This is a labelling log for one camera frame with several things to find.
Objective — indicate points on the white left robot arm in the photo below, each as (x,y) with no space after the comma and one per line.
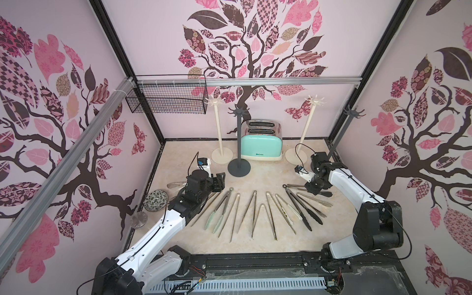
(143,265)

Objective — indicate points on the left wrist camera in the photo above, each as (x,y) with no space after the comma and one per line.
(203,164)

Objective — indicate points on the aluminium frame rail back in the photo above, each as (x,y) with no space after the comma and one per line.
(284,81)

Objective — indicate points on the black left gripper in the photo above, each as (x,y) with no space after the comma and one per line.
(222,181)

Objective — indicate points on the grey utensil rack stand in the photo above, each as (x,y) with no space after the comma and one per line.
(239,167)

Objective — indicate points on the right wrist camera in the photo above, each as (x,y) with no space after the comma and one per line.
(303,173)

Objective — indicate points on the cream utensil rack left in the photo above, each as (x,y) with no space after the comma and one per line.
(220,155)

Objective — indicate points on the black wire basket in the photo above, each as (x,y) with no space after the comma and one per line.
(169,94)

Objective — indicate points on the clear glass lid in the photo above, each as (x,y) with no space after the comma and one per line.
(139,219)

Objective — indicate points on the cream utensil rack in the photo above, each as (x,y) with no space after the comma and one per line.
(220,155)
(294,155)

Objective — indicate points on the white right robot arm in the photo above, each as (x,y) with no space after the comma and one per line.
(379,222)

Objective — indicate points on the white cable duct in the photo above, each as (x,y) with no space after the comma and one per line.
(193,287)

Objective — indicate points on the aluminium frame rail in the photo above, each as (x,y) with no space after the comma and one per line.
(284,81)
(29,217)

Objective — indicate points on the white handled tongs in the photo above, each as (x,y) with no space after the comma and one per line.
(284,206)

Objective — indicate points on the cream utensil rack right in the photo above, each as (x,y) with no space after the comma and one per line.
(294,155)

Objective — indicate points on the mint green toaster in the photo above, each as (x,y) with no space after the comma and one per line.
(261,140)

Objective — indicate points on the steel tongs right centre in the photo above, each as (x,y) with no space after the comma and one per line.
(272,198)

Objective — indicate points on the black silicone tip tongs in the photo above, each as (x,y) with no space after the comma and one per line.
(298,204)

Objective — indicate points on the grey utensil rack right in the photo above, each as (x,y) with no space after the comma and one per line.
(350,114)

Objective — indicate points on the aluminium frame rail left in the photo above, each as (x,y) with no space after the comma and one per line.
(29,217)

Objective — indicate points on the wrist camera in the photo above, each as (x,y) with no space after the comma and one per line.
(203,164)
(303,173)

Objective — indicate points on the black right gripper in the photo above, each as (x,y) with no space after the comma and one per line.
(311,186)

